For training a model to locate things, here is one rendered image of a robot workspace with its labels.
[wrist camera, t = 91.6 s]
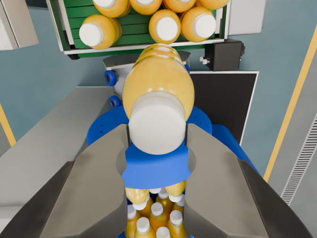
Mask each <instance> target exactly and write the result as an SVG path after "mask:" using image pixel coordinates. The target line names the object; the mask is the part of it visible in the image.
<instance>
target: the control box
mask: <svg viewBox="0 0 317 238"><path fill-rule="evenodd" d="M35 44H39V40H38V37H37V34H36V32H35V29H34V26H33V23H32V20H31V17H30V14H29V11H28V8H27V5H26V2H25V0H0V51H4V50H13V49H17V48H22V47H26V46H31V45H35Z"/></svg>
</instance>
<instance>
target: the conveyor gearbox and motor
mask: <svg viewBox="0 0 317 238"><path fill-rule="evenodd" d="M266 1H267V0H231V4H230V14H229V24H228V35H227V37H230V36H234V35H246V34H259V33H261V30H262V29H263V27H262V25H263V19H264V13H265V7H266Z"/></svg>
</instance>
